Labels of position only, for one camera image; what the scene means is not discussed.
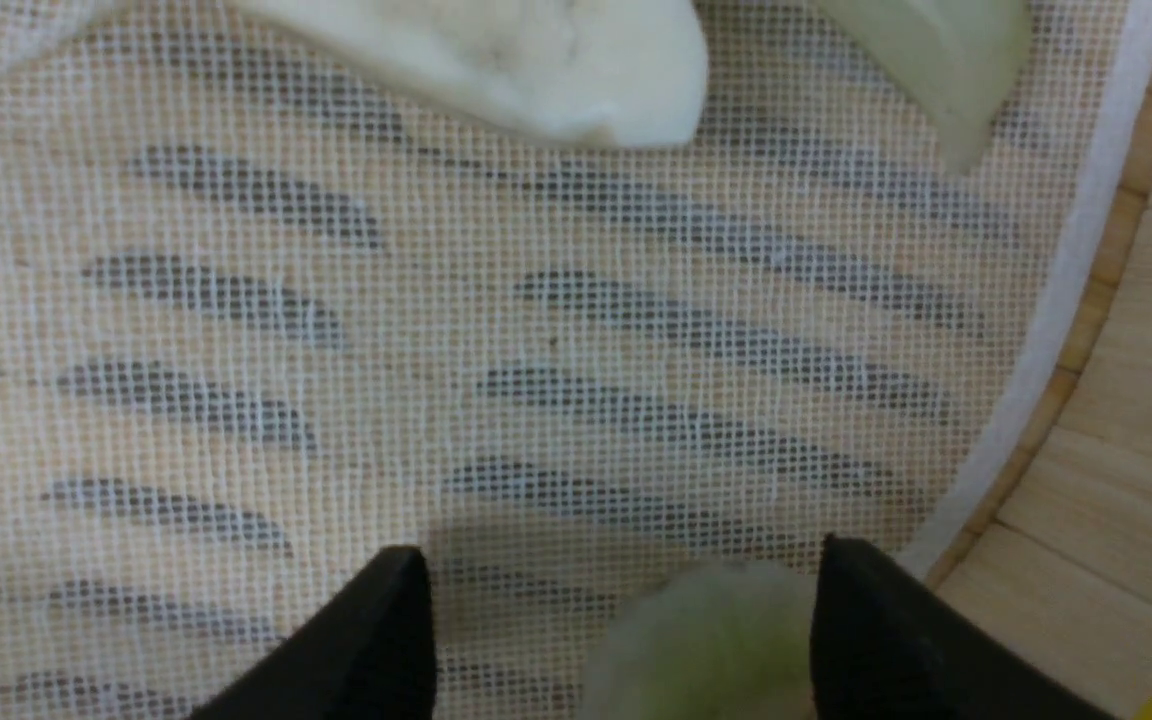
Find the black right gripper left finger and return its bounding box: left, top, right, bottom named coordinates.
left=191, top=544, right=435, bottom=719

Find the green dumpling steamer edge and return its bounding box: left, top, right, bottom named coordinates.
left=573, top=560, right=817, bottom=719

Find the yellow-rimmed bamboo steamer basket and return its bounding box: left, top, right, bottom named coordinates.
left=920, top=0, right=1152, bottom=720

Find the white dumpling steamer centre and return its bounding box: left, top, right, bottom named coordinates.
left=238, top=1, right=708, bottom=149

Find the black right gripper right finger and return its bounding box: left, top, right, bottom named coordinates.
left=810, top=536, right=1107, bottom=719

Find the white mesh steamer liner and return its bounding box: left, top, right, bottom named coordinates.
left=0, top=1, right=1152, bottom=719

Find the green dumpling right middle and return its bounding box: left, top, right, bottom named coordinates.
left=817, top=1, right=1033, bottom=176

